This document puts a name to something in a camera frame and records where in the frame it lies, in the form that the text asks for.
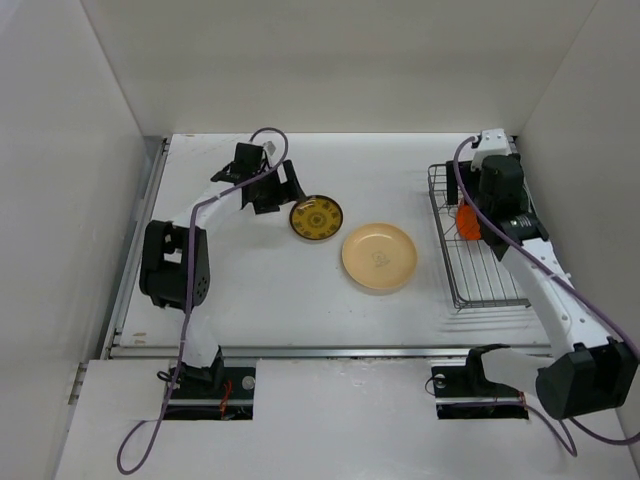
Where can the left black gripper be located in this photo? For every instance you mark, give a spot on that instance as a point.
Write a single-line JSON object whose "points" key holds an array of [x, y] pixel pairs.
{"points": [[292, 193]]}

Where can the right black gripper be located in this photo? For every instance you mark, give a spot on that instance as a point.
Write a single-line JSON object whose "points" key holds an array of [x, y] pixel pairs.
{"points": [[451, 191]]}

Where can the yellow patterned black-rimmed plate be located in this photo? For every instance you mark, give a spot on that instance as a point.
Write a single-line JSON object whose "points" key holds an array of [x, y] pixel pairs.
{"points": [[316, 218]]}

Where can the large beige plate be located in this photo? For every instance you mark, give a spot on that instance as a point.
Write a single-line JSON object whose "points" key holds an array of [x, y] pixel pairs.
{"points": [[379, 256]]}

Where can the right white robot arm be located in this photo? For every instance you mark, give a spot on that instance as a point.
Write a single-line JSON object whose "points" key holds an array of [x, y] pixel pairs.
{"points": [[590, 371]]}

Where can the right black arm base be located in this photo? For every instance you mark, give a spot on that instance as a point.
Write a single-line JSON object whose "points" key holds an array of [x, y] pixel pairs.
{"points": [[463, 392]]}

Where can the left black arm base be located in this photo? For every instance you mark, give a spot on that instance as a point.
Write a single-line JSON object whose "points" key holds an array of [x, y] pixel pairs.
{"points": [[217, 393]]}

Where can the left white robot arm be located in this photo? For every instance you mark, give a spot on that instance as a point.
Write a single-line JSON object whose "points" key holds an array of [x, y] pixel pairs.
{"points": [[175, 265]]}

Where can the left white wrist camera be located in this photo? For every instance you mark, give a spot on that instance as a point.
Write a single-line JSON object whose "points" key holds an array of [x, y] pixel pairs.
{"points": [[269, 148]]}

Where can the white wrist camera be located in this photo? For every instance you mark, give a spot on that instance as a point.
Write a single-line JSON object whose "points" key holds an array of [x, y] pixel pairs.
{"points": [[269, 148], [488, 143]]}

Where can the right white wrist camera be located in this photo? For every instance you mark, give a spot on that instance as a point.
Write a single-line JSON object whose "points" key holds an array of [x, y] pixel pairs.
{"points": [[488, 143]]}

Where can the grey wire dish rack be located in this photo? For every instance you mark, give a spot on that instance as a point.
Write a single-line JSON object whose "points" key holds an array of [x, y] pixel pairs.
{"points": [[474, 277]]}

